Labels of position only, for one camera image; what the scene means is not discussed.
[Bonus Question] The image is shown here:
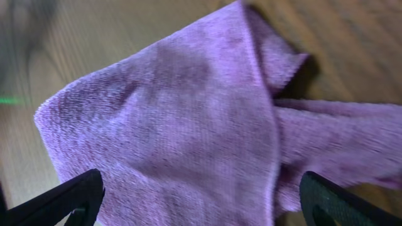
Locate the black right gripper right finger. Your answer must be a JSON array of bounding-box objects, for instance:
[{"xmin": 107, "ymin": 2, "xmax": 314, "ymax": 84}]
[{"xmin": 299, "ymin": 171, "xmax": 401, "ymax": 226}]

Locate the purple microfiber cloth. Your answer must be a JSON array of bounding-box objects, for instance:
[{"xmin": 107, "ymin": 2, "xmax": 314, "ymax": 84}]
[{"xmin": 35, "ymin": 1, "xmax": 401, "ymax": 225}]

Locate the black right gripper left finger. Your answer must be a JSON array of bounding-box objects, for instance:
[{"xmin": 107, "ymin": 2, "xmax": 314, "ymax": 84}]
[{"xmin": 1, "ymin": 169, "xmax": 105, "ymax": 226}]

